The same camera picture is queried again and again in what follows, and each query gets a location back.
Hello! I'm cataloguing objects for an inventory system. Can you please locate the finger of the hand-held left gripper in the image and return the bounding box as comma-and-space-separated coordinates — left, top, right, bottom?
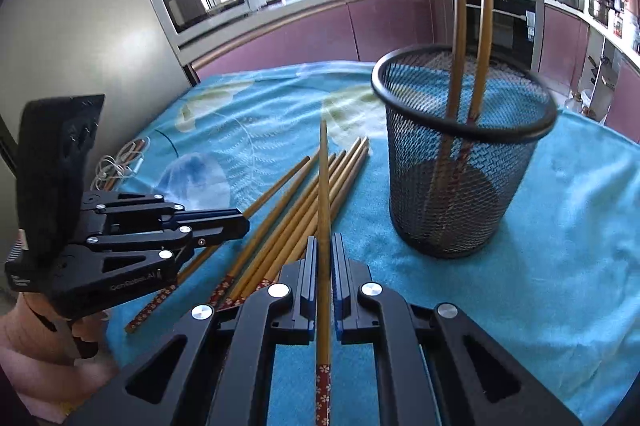
80, 192, 250, 233
75, 226, 247, 259

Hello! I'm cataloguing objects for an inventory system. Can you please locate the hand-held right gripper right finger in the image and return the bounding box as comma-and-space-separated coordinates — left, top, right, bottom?
331, 233, 586, 426

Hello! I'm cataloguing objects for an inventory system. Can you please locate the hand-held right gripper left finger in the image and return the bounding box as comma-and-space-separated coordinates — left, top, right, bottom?
65, 236, 321, 426

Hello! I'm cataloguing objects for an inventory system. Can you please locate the bunch of wooden chopsticks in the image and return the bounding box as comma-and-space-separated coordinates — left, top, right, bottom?
125, 136, 371, 334

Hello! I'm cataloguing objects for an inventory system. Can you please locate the red-patterned wooden chopstick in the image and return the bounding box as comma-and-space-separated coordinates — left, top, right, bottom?
447, 0, 496, 227
315, 119, 332, 426
434, 0, 468, 237

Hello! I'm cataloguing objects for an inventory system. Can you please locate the black mesh utensil holder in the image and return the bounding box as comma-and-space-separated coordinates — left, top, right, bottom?
371, 45, 558, 259

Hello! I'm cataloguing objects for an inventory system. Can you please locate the person's left forearm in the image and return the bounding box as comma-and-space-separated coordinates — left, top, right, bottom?
0, 331, 121, 422

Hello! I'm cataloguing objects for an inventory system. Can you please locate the person's left hand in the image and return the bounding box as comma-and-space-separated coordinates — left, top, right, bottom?
22, 293, 110, 359

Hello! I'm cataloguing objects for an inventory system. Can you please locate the blue floral tablecloth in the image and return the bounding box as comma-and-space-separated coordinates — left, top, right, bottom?
105, 61, 640, 426

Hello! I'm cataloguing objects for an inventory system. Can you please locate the silver refrigerator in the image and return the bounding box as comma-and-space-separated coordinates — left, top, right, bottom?
0, 0, 211, 167

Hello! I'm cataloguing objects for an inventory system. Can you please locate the purple kitchen cabinet with sink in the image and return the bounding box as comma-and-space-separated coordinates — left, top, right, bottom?
190, 0, 453, 82

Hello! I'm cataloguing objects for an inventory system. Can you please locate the silver microwave oven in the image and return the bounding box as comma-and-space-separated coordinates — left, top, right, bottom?
161, 0, 268, 52

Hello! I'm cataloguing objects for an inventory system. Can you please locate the plastic bottle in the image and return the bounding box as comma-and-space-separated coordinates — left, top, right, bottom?
565, 90, 592, 117

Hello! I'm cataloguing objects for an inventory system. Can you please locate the black built-in oven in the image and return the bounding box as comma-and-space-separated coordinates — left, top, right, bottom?
452, 0, 546, 72

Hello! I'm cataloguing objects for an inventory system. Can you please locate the purple cabinet with appliances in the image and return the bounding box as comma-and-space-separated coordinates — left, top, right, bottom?
537, 3, 640, 142

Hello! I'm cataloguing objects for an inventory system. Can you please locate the steel pot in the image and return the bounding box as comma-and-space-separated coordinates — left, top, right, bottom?
587, 0, 616, 24

